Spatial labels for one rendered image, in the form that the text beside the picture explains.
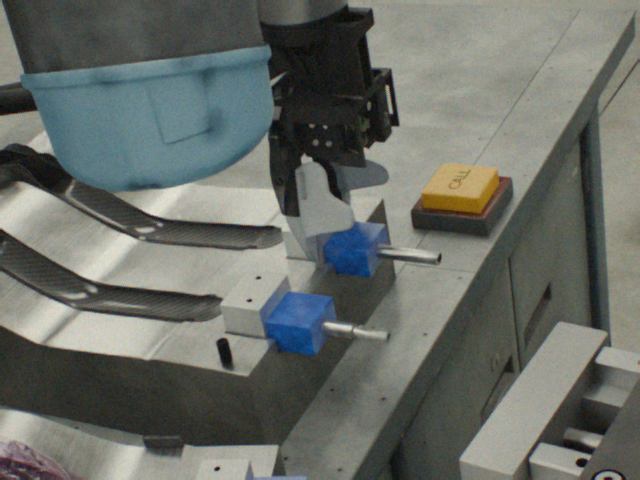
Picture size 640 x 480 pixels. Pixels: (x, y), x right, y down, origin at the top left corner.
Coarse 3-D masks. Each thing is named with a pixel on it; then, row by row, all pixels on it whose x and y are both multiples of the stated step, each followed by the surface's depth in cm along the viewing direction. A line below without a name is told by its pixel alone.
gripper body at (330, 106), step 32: (288, 32) 94; (320, 32) 94; (352, 32) 93; (320, 64) 97; (352, 64) 95; (288, 96) 99; (320, 96) 98; (352, 96) 97; (384, 96) 100; (288, 128) 99; (320, 128) 99; (352, 128) 99; (384, 128) 101; (352, 160) 98
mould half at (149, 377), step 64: (0, 192) 118; (128, 192) 121; (192, 192) 122; (256, 192) 119; (64, 256) 113; (128, 256) 114; (192, 256) 112; (256, 256) 109; (0, 320) 106; (64, 320) 107; (128, 320) 105; (0, 384) 111; (64, 384) 106; (128, 384) 103; (192, 384) 99; (256, 384) 97; (320, 384) 107
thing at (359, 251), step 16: (368, 224) 108; (384, 224) 107; (288, 240) 107; (320, 240) 106; (336, 240) 106; (352, 240) 106; (368, 240) 106; (384, 240) 107; (288, 256) 108; (304, 256) 107; (320, 256) 106; (336, 256) 106; (352, 256) 105; (368, 256) 105; (384, 256) 106; (400, 256) 105; (416, 256) 104; (432, 256) 104; (336, 272) 107; (352, 272) 106; (368, 272) 106
